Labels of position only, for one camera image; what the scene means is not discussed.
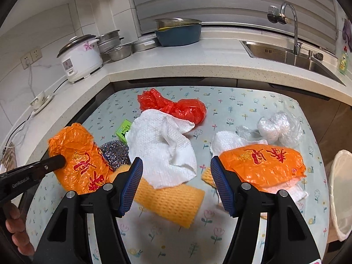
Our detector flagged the steel basin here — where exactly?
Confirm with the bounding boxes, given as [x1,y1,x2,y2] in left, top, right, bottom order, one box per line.
[154,18,202,31]

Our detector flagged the steel tray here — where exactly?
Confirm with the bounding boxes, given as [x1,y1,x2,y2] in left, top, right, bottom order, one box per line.
[131,35,161,53]

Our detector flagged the large yellow mesh cloth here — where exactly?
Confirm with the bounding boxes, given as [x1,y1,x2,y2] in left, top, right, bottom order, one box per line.
[110,165,205,229]

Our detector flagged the white power strip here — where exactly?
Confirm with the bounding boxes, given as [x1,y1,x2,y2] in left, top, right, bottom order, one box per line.
[30,91,55,115]

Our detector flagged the steel wool scourer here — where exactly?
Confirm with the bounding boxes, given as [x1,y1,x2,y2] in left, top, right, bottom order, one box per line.
[99,140,130,171]

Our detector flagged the steel bowl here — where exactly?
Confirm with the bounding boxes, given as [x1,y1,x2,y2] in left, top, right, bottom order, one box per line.
[106,43,133,62]

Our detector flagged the red plastic bag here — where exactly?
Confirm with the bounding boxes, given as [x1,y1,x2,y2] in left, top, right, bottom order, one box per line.
[137,88,207,125]

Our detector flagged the steel sink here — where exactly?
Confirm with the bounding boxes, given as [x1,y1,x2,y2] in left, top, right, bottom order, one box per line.
[239,40,346,86]

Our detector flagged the purple cloth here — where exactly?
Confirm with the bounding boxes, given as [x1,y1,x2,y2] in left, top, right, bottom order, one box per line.
[342,19,352,53]

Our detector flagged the large white paper towel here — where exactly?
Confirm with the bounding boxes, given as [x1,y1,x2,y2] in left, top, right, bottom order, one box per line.
[127,109,198,190]

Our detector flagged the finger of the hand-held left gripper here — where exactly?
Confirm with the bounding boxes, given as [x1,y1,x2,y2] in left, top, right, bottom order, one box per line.
[0,154,66,182]

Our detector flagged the small yellow mesh cloth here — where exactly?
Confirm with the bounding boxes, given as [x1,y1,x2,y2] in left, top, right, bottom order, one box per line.
[201,168,218,189]

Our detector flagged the black power cable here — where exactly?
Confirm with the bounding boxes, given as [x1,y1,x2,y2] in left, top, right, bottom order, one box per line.
[0,113,36,154]

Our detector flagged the white rice cooker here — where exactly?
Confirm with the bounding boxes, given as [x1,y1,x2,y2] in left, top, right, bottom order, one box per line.
[57,34,103,84]

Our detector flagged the green dish soap bottle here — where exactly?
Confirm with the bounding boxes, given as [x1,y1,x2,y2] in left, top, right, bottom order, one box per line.
[338,47,349,75]

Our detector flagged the stacked steel pots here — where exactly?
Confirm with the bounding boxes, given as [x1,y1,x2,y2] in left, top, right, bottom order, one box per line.
[96,29,125,53]

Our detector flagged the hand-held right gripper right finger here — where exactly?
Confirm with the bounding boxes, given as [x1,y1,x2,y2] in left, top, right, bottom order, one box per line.
[210,156,322,264]

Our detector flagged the floral tablecloth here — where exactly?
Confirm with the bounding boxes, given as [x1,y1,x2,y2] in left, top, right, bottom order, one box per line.
[26,86,330,264]

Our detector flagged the clear plastic bag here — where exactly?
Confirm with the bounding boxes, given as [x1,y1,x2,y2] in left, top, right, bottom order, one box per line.
[235,111,303,147]

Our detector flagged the blue basin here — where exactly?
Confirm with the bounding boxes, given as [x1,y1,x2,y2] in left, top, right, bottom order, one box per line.
[154,23,202,47]

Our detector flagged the small green box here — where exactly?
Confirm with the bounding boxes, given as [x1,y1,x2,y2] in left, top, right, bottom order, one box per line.
[115,119,132,144]

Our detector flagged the white trash bin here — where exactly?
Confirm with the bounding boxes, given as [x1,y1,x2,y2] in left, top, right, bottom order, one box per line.
[328,149,352,242]

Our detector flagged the grey window blind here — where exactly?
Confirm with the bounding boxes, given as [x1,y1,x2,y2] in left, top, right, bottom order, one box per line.
[129,0,339,55]

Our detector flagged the orange plastic bag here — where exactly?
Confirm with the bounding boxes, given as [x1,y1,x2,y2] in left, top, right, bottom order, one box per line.
[48,123,116,196]
[219,144,307,193]

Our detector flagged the chrome faucet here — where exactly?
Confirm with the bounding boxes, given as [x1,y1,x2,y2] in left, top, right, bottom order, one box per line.
[267,2,303,55]

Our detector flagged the small white paper towel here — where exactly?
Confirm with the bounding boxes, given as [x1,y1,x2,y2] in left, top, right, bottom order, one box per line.
[261,181,308,202]
[210,131,268,154]

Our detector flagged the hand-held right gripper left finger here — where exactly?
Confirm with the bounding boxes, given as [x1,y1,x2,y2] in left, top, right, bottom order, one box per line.
[34,157,144,264]

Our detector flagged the person's left hand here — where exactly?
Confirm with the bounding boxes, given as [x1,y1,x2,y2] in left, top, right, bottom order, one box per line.
[3,202,35,256]

